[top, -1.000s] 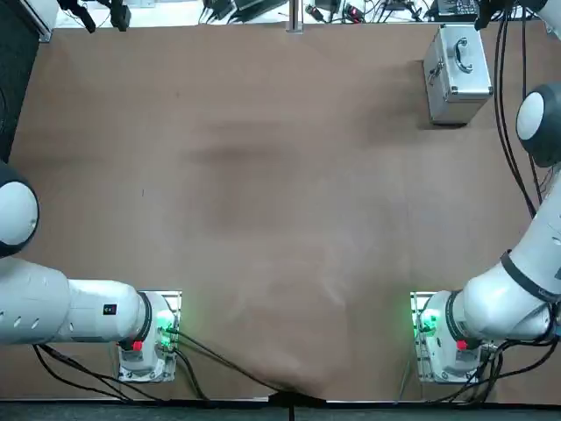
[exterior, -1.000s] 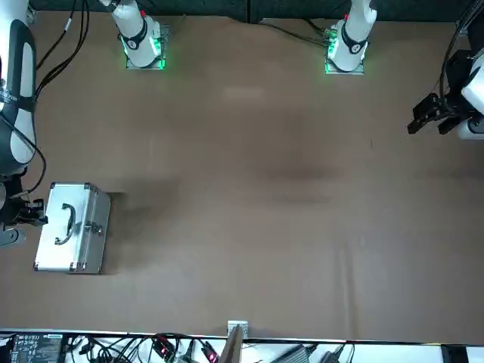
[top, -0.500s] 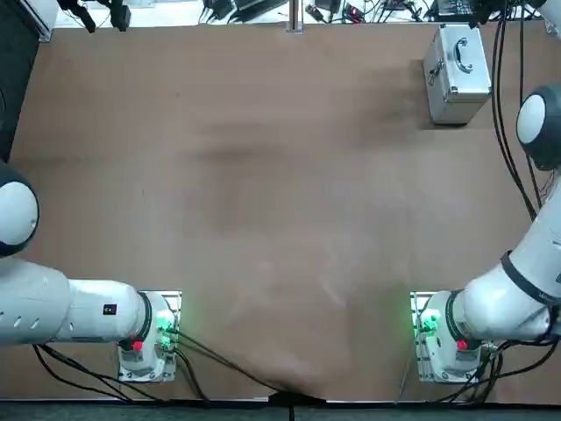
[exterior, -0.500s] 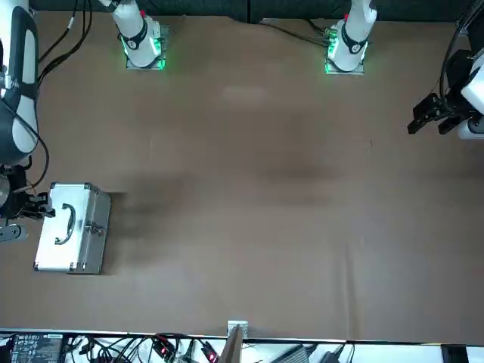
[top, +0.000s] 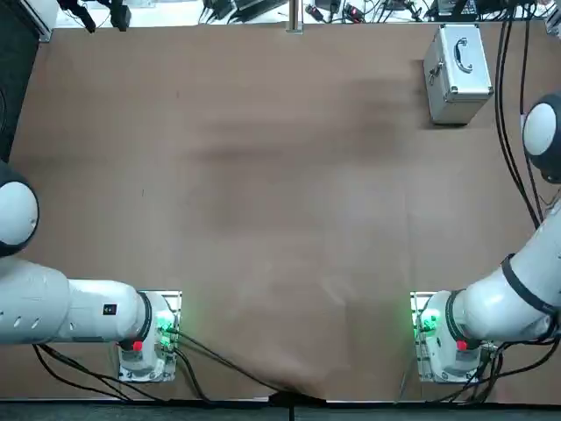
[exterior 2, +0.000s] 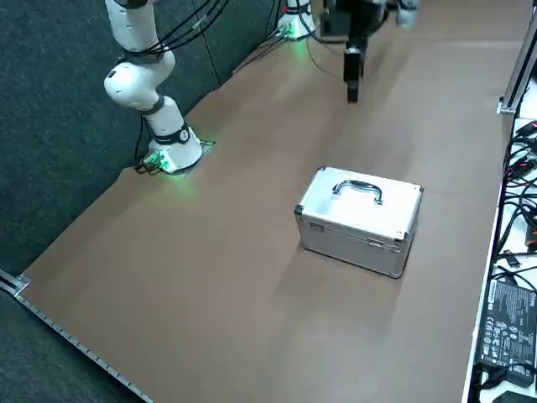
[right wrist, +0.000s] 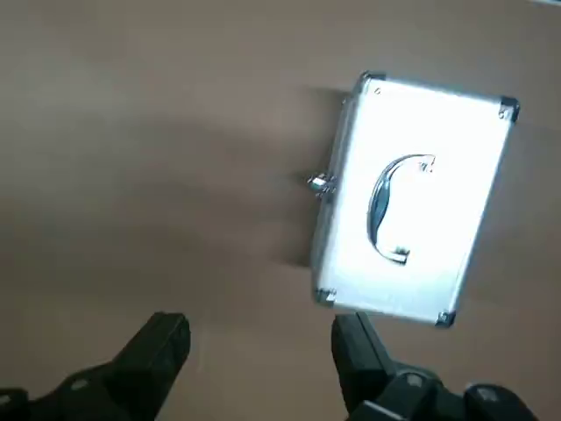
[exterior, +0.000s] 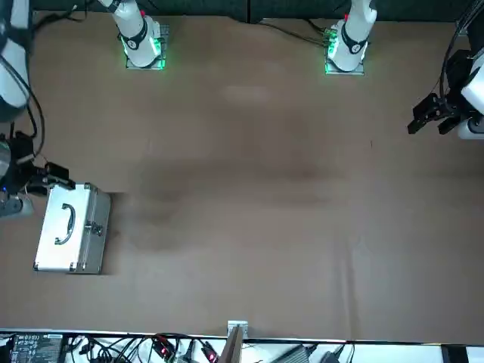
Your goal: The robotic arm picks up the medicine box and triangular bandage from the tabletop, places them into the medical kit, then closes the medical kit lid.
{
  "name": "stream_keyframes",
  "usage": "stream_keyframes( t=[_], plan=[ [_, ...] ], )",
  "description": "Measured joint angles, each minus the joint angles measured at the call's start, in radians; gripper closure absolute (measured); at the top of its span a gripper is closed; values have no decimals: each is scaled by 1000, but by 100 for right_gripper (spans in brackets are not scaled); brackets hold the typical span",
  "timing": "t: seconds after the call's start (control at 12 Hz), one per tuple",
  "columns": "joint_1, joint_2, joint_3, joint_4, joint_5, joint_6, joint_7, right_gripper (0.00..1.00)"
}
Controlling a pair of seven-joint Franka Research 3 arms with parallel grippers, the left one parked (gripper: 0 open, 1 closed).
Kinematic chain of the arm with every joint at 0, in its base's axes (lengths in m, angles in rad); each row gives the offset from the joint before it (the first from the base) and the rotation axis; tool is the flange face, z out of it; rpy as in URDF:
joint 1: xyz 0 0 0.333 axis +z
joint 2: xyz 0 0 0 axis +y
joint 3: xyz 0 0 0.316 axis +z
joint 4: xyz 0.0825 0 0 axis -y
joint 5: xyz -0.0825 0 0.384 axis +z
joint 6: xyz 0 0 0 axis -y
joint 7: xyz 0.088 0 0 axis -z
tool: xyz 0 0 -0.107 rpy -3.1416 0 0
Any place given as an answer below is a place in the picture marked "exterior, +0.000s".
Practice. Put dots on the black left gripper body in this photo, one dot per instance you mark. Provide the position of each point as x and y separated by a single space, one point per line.
460 72

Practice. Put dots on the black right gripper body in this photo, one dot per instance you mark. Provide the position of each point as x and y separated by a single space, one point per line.
22 159

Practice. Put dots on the aluminium medical kit case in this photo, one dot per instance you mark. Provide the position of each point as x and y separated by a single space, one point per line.
49 257

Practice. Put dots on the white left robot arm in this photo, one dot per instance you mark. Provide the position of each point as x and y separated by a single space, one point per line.
353 41

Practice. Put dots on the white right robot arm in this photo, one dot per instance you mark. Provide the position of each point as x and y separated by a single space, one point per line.
134 41

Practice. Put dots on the black box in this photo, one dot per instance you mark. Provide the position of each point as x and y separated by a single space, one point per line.
453 355

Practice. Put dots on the green connector block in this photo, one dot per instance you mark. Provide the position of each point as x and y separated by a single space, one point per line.
332 39

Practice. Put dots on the black labelled power unit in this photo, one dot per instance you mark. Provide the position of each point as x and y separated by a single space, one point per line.
36 349

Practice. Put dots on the black device with red lights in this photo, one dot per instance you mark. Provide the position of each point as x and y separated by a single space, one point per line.
210 353
162 346

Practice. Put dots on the brown board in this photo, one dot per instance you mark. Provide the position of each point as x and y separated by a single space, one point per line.
232 348

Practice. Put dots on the black power adapter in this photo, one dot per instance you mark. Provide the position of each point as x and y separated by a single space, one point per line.
332 357

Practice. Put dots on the grey power brick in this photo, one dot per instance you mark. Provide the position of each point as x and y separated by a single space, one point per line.
296 355

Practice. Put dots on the silver mounting bracket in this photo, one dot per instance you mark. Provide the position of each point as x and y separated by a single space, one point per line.
238 324

